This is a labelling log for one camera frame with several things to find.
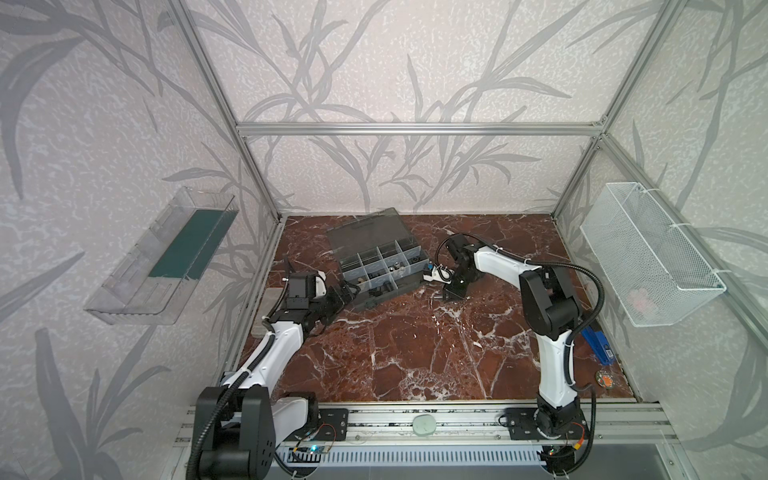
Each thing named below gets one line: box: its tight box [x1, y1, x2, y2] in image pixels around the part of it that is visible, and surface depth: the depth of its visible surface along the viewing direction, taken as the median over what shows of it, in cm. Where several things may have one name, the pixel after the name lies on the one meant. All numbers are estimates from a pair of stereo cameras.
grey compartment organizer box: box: [326, 207, 430, 310], surface depth 106 cm
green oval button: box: [412, 414, 437, 436], surface depth 74 cm
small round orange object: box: [595, 370, 614, 389], surface depth 82 cm
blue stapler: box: [582, 326, 616, 365], surface depth 86 cm
